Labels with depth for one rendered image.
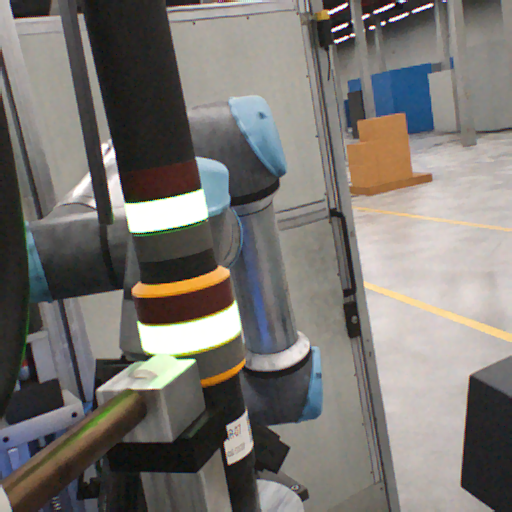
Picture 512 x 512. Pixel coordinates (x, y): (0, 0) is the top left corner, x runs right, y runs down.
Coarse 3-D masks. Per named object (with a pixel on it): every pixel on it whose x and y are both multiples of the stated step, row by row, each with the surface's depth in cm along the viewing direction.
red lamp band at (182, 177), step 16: (192, 160) 31; (128, 176) 30; (144, 176) 30; (160, 176) 30; (176, 176) 30; (192, 176) 30; (128, 192) 30; (144, 192) 30; (160, 192) 30; (176, 192) 30
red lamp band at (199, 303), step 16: (208, 288) 30; (224, 288) 31; (144, 304) 31; (160, 304) 30; (176, 304) 30; (192, 304) 30; (208, 304) 30; (224, 304) 31; (144, 320) 31; (160, 320) 30; (176, 320) 30
